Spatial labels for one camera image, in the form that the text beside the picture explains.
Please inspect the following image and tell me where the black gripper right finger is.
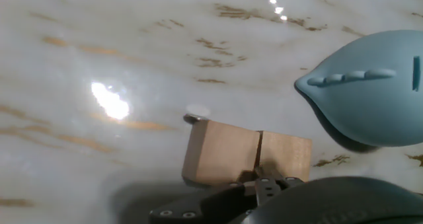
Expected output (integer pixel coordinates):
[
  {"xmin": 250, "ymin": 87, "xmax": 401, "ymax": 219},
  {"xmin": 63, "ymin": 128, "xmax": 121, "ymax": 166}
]
[{"xmin": 266, "ymin": 167, "xmax": 305, "ymax": 190}]

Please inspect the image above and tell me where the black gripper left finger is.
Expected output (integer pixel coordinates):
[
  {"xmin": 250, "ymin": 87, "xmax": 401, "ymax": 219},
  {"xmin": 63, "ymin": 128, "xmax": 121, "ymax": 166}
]
[{"xmin": 148, "ymin": 166, "xmax": 282, "ymax": 224}]

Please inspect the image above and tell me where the light blue piggy bank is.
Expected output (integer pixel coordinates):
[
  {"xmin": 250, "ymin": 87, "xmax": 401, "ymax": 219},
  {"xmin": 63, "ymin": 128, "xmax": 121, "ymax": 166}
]
[{"xmin": 293, "ymin": 29, "xmax": 423, "ymax": 153}]

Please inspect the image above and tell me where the wooden coin holder block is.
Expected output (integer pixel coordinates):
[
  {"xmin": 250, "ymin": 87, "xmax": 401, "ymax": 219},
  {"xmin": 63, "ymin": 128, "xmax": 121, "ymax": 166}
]
[{"xmin": 180, "ymin": 118, "xmax": 313, "ymax": 188}]

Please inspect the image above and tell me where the silver coin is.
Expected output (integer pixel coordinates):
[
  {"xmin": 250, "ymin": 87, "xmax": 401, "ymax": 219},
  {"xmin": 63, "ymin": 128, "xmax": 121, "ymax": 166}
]
[{"xmin": 182, "ymin": 113, "xmax": 210, "ymax": 125}]

